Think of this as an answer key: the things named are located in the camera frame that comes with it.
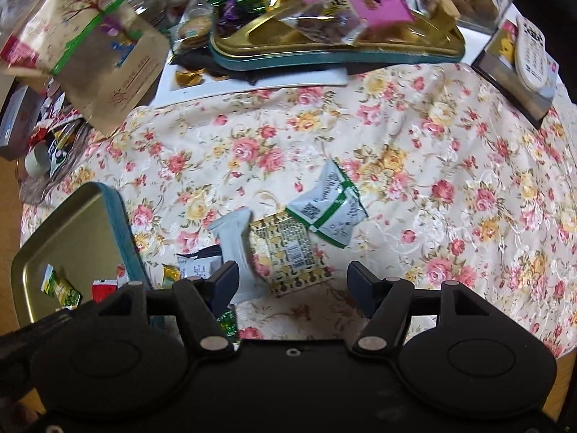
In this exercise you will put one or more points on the teal gold snack tin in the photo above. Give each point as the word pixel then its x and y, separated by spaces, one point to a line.
pixel 298 28

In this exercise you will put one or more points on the yellow patterned snack packet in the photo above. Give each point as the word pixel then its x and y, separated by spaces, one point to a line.
pixel 283 255

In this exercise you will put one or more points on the gold foil candy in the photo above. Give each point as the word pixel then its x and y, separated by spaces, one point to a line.
pixel 189 78

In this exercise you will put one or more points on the white tray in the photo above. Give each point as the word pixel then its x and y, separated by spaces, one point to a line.
pixel 224 75

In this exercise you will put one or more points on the floral tablecloth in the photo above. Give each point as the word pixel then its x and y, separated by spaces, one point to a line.
pixel 457 185

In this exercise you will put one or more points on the teal gold tin lid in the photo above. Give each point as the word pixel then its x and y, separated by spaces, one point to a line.
pixel 86 238

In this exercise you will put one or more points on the white remote control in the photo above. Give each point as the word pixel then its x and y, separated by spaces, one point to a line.
pixel 530 55

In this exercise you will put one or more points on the pink snack bag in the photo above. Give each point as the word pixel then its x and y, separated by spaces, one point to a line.
pixel 374 13

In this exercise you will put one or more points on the green yellow-label snack packet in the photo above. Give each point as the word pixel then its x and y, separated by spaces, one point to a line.
pixel 59 288

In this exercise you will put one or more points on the grey long snack packet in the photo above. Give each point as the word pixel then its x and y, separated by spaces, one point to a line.
pixel 232 232

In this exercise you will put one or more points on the small white cup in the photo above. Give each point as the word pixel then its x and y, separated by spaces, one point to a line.
pixel 37 162

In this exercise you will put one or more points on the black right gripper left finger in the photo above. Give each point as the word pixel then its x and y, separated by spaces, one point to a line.
pixel 199 303

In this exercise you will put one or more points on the brown paper bag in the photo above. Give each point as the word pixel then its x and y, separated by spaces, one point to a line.
pixel 104 55

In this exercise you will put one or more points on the clear biscuit pack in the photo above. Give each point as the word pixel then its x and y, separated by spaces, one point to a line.
pixel 193 31

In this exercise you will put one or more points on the white black-top snack packet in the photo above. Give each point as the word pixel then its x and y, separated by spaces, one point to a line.
pixel 200 265

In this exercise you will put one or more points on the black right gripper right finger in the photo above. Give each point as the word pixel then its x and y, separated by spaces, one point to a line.
pixel 385 304

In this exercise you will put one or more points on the red white snack packet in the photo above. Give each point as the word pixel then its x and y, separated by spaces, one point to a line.
pixel 102 289

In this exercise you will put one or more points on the white green-stripe snack packet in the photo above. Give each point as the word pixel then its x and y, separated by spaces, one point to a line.
pixel 332 208

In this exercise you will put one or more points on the dark green candy wrapper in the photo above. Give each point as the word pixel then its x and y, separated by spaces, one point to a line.
pixel 228 323

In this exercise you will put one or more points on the gold green candy wrapper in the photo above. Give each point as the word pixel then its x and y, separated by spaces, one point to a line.
pixel 170 274

